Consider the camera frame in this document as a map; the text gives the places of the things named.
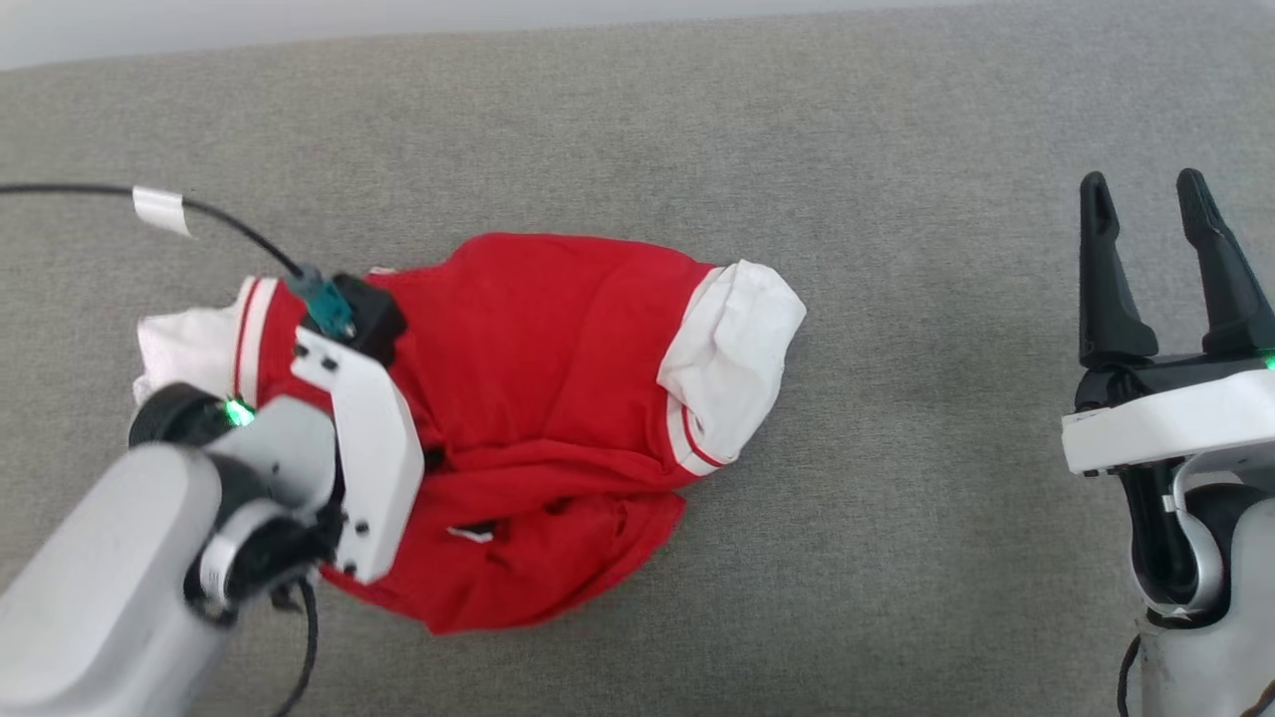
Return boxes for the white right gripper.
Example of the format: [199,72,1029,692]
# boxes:
[1060,167,1275,477]

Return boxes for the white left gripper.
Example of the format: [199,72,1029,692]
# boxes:
[291,327,447,587]

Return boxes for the red white sports jersey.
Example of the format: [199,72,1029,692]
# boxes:
[132,232,809,636]

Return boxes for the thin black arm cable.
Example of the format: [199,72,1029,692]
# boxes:
[1114,631,1144,717]
[267,578,322,717]

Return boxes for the black cable with teal plug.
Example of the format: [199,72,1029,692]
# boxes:
[0,182,358,342]

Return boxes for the white tape cable label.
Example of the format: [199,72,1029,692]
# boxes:
[131,185,193,239]

